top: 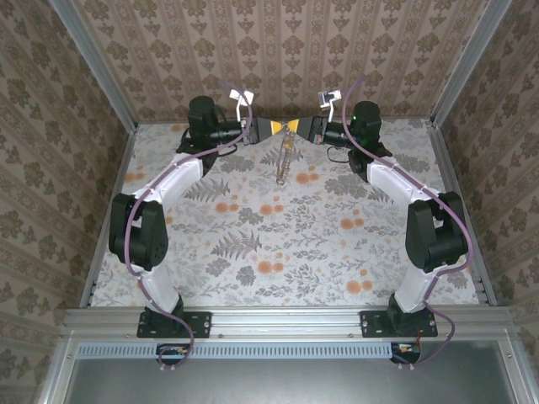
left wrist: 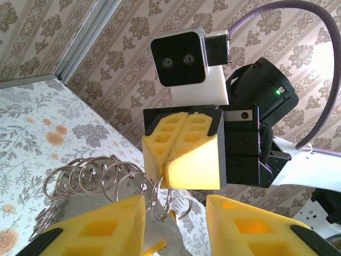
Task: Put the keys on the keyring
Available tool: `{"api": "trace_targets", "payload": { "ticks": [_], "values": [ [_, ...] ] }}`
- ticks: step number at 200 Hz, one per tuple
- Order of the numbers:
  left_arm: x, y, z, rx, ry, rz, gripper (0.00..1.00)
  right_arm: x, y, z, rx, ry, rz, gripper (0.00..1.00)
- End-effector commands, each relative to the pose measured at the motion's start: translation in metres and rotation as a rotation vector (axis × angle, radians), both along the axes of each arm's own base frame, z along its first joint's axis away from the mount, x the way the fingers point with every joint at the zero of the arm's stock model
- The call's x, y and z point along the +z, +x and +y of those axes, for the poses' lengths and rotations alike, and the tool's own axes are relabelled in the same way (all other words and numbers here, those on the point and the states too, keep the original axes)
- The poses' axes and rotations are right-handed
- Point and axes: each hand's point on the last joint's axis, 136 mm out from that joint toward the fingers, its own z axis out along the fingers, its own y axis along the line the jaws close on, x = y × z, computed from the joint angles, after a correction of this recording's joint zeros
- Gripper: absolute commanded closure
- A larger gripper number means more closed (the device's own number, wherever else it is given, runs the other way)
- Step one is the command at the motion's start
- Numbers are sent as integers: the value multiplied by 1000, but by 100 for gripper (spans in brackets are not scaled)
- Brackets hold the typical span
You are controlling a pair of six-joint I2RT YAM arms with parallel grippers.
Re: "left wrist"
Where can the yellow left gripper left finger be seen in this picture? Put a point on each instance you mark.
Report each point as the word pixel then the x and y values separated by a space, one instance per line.
pixel 106 229

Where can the floral patterned table cover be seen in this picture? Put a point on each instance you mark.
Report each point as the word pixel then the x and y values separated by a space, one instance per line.
pixel 26 133

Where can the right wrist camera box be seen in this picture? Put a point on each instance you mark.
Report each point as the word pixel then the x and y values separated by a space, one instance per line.
pixel 178 58

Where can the white right camera bracket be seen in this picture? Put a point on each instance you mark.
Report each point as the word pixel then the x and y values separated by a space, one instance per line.
pixel 207 88

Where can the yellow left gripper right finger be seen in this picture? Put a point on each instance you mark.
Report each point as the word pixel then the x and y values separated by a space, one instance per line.
pixel 253 234

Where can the key with yellow head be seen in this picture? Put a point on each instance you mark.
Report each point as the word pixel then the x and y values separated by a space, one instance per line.
pixel 166 234

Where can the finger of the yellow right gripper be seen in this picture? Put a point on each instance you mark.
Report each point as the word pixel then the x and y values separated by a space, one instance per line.
pixel 197 168
pixel 155 149

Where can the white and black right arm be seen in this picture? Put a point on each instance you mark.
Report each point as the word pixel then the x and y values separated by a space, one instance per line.
pixel 306 170

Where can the aluminium frame post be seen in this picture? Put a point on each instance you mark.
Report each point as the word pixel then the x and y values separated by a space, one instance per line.
pixel 82 40

